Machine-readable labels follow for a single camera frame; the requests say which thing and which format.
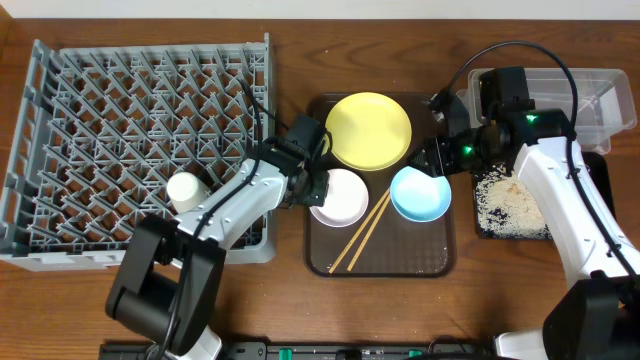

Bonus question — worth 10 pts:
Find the light blue bowl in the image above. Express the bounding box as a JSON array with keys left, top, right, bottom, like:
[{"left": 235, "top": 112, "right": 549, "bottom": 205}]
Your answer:
[{"left": 390, "top": 166, "right": 452, "bottom": 223}]

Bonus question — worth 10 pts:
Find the white bowl with food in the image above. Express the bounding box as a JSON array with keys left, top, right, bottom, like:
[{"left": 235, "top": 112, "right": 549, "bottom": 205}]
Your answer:
[{"left": 310, "top": 168, "right": 369, "bottom": 227}]

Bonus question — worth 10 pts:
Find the wooden chopstick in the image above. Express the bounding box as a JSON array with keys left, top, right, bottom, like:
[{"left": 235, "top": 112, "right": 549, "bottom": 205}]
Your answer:
[
  {"left": 329, "top": 189, "right": 390, "bottom": 274},
  {"left": 346, "top": 195, "right": 393, "bottom": 273}
]

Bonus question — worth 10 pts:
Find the small white cup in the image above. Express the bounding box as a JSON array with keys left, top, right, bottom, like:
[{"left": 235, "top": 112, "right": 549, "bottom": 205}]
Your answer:
[{"left": 166, "top": 172, "right": 210, "bottom": 214}]

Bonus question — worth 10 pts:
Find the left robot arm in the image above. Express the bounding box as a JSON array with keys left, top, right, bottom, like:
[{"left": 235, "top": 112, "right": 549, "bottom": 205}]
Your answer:
[{"left": 105, "top": 115, "right": 332, "bottom": 359}]

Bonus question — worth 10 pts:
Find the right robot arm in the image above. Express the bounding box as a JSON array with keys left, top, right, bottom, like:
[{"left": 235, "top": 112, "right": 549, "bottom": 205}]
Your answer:
[{"left": 409, "top": 67, "right": 639, "bottom": 359}]

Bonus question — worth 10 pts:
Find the black waste tray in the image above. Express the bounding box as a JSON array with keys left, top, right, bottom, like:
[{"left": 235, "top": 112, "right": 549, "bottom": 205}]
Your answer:
[{"left": 471, "top": 148, "right": 616, "bottom": 241}]

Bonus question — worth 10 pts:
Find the spilled rice food waste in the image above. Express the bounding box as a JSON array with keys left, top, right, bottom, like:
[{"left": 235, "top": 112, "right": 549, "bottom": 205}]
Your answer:
[{"left": 474, "top": 160, "right": 554, "bottom": 240}]

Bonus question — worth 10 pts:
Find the grey dishwasher rack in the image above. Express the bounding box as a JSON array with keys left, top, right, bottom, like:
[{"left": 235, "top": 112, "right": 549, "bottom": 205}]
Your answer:
[{"left": 1, "top": 40, "right": 275, "bottom": 271}]

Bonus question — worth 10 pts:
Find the yellow round plate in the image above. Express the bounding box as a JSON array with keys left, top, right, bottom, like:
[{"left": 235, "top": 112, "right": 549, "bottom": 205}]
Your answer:
[{"left": 325, "top": 92, "right": 412, "bottom": 171}]

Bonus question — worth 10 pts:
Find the dark brown serving tray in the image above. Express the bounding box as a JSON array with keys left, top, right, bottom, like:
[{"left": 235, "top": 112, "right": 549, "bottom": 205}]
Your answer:
[{"left": 304, "top": 93, "right": 455, "bottom": 278}]

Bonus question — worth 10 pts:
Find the clear plastic bin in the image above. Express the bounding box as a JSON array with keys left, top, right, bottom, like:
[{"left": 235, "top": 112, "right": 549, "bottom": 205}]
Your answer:
[{"left": 453, "top": 67, "right": 638, "bottom": 155}]

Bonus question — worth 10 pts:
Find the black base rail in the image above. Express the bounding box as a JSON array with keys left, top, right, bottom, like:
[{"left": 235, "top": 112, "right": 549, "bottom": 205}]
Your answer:
[{"left": 98, "top": 340, "right": 501, "bottom": 360}]

